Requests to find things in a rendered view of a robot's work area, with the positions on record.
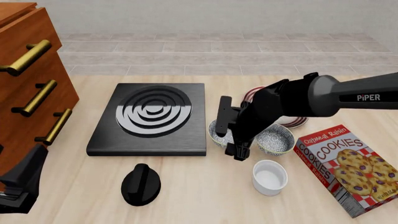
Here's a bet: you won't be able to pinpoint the flat black stove plate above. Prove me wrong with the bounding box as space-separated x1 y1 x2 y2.
86 82 208 157

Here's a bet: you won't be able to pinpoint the short brass drawer handle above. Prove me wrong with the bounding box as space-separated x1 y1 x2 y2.
34 108 73 146

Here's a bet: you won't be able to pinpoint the wooden cabinet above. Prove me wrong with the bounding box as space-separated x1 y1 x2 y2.
0 2 80 187

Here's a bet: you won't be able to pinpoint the white ramekin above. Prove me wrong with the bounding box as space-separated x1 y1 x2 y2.
251 159 289 197

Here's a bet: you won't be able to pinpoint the large patterned bowl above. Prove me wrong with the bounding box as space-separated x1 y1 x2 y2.
255 123 296 156

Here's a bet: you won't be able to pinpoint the small wooden drawer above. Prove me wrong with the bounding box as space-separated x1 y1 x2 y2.
0 69 80 185

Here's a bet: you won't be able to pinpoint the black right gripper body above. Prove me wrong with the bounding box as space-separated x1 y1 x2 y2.
232 105 272 147

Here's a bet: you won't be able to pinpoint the large wooden drawer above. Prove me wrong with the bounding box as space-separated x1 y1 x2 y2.
0 7 63 103

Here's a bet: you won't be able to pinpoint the small patterned bowl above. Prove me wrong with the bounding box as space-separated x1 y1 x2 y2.
207 118 235 151

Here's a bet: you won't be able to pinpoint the oatmeal raisin cookies box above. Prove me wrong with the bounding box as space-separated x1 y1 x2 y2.
293 123 398 219

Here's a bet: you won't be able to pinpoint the medium brass drawer handle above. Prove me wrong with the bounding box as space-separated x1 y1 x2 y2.
11 79 58 118

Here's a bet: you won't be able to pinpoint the long brass drawer handle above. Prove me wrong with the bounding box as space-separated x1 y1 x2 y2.
0 39 53 77

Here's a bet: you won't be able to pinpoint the white plate with red rings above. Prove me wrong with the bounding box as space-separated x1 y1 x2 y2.
242 85 309 130

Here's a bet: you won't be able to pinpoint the round black stove knob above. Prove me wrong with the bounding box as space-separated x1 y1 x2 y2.
120 162 162 207

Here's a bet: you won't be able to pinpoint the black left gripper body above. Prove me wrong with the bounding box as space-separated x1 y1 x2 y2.
0 183 40 215

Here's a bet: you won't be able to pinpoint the medium wooden drawer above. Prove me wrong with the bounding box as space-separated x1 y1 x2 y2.
0 43 73 143

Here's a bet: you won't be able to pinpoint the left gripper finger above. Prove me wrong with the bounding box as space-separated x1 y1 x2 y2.
0 143 50 189

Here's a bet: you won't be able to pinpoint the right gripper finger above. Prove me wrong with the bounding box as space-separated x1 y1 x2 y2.
224 142 236 157
233 142 252 162

